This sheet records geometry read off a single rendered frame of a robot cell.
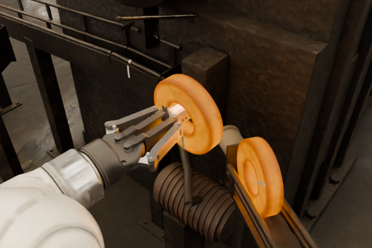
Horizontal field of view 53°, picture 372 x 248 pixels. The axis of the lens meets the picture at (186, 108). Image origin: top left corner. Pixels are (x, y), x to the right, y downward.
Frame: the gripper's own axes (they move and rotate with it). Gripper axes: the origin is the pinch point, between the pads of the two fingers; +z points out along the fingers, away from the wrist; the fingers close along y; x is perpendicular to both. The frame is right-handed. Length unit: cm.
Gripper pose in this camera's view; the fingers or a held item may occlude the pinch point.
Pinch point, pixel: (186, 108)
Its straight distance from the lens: 68.0
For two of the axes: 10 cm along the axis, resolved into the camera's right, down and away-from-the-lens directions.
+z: 7.2, -4.7, 5.1
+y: 6.9, 4.5, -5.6
